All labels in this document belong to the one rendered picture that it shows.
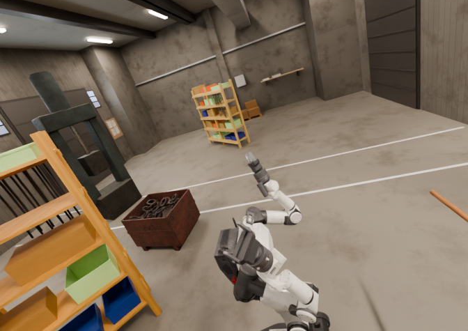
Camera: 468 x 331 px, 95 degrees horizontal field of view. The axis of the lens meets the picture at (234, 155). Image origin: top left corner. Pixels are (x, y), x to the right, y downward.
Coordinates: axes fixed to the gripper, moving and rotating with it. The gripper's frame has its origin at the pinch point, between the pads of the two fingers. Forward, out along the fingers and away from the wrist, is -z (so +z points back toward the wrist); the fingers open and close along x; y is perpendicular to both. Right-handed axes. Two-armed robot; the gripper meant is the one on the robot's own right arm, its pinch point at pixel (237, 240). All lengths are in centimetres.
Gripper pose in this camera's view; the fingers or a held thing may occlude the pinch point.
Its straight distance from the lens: 81.0
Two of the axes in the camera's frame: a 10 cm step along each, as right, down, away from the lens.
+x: 4.1, -7.7, 4.9
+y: 6.9, -1.0, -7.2
